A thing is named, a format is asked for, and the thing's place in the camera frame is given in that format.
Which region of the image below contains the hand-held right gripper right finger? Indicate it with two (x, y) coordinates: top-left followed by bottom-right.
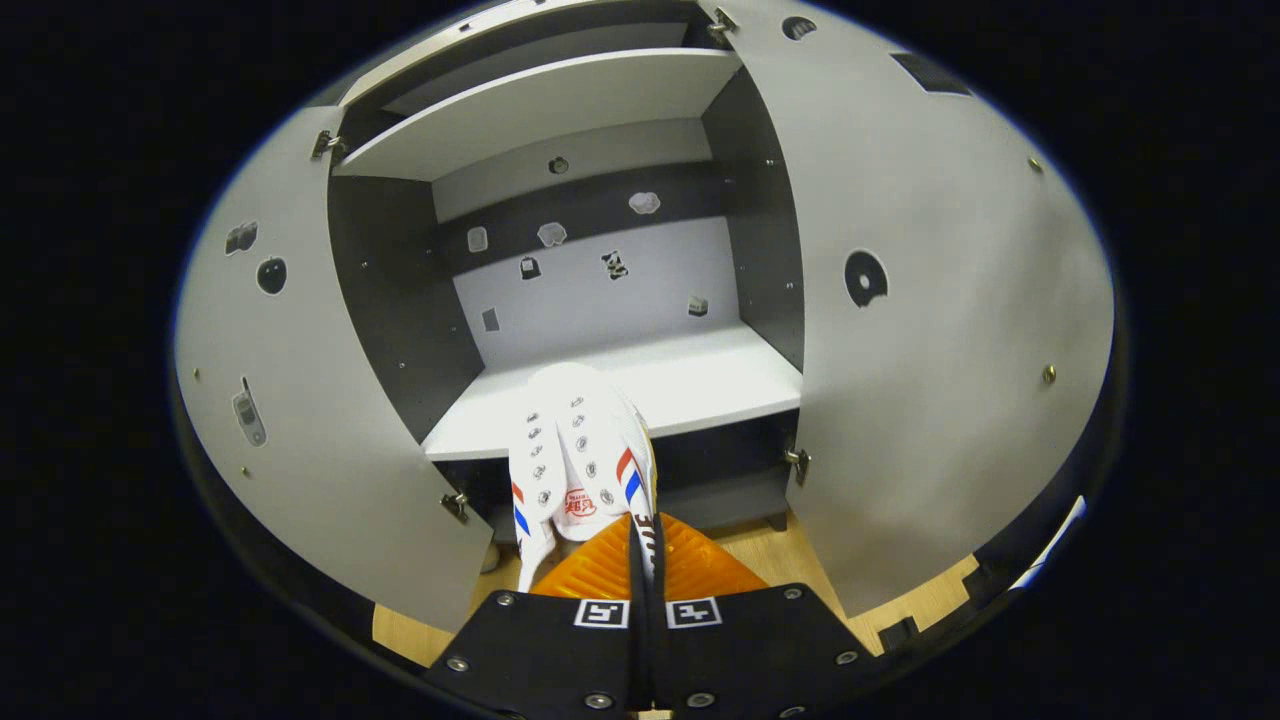
(645, 513), (881, 720)

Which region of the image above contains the white striped canvas shoe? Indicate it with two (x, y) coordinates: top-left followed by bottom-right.
(508, 362), (661, 593)

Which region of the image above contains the grey cabinet door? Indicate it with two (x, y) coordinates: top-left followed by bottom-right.
(700, 0), (1116, 618)
(175, 105), (496, 633)

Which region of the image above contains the grey shoe cabinet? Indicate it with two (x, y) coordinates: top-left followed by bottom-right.
(320, 0), (806, 546)

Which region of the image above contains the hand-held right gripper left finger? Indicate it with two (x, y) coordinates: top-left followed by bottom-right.
(420, 513), (646, 720)

